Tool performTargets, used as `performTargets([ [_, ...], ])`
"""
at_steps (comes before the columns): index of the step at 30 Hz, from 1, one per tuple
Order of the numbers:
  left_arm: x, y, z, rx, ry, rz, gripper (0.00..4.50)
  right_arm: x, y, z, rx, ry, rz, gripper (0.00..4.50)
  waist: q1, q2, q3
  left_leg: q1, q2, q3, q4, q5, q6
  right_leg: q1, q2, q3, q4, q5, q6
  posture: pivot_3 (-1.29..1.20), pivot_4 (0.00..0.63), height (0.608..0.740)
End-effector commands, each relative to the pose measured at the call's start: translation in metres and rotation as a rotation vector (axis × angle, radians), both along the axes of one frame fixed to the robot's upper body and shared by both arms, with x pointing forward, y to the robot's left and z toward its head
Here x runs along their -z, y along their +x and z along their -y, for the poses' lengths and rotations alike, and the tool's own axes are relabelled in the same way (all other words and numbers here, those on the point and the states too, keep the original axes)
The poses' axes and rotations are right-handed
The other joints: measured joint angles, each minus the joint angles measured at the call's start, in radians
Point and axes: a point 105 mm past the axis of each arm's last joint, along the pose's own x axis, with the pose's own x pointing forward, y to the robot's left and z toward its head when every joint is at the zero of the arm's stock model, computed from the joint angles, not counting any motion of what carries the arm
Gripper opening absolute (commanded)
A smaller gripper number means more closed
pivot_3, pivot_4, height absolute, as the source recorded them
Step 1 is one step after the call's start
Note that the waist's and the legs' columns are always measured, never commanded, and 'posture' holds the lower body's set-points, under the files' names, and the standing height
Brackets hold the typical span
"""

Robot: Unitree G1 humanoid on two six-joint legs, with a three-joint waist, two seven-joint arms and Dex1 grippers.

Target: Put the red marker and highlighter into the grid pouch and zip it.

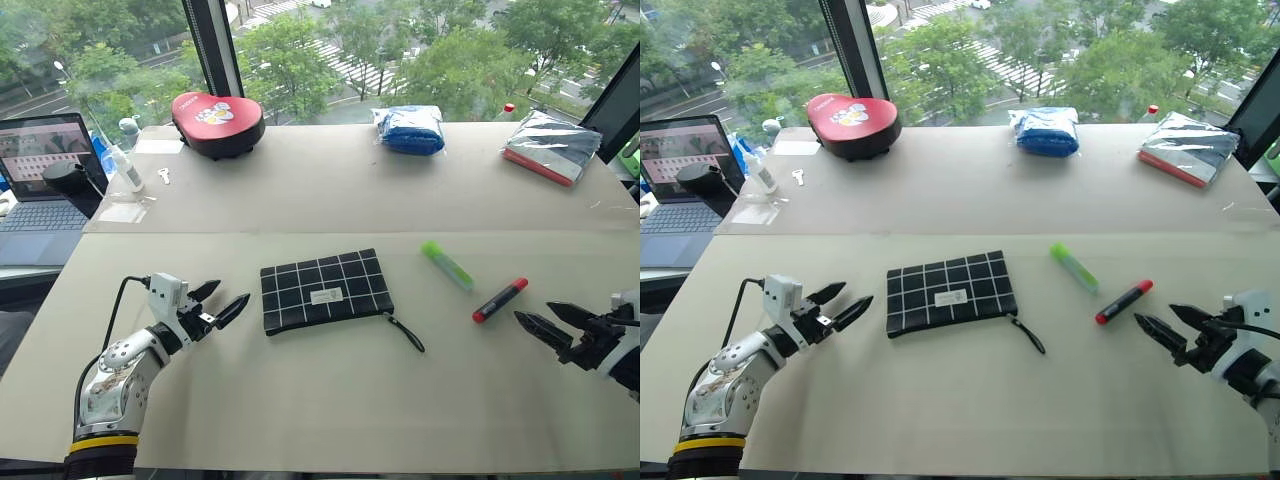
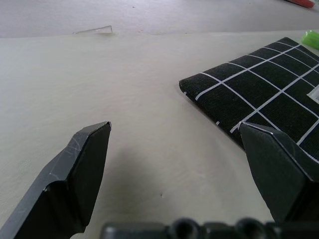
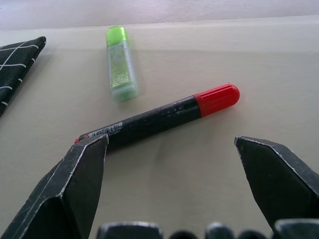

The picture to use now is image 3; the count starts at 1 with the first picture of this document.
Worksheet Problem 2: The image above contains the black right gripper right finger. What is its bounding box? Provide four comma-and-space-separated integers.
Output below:
233, 135, 319, 227

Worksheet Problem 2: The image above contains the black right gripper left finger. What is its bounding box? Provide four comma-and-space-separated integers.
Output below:
0, 134, 110, 239

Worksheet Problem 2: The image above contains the black marker with red cap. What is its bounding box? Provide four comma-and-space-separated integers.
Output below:
74, 84, 241, 151

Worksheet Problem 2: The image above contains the black grid-pattern pouch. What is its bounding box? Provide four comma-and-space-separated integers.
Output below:
0, 36, 47, 118

